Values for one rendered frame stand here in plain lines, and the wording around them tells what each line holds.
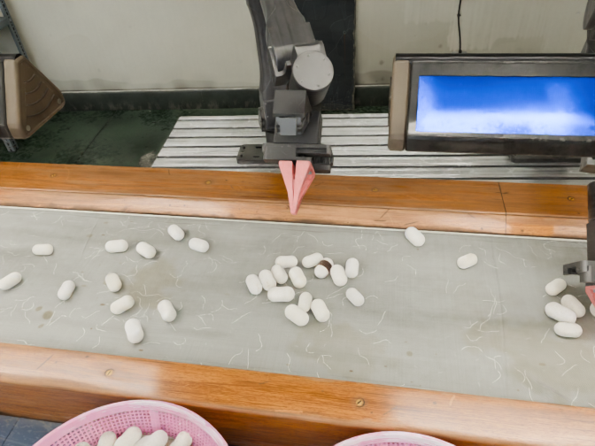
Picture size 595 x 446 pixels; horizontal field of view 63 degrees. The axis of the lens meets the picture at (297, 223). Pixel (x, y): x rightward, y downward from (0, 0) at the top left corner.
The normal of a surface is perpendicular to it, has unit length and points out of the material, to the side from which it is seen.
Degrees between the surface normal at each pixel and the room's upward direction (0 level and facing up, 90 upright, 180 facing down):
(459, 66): 58
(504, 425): 0
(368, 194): 0
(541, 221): 45
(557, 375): 0
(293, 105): 40
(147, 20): 90
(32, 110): 90
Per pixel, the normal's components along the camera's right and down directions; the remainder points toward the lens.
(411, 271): -0.07, -0.77
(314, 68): 0.11, -0.15
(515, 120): -0.18, 0.14
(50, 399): -0.16, 0.64
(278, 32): 0.06, -0.36
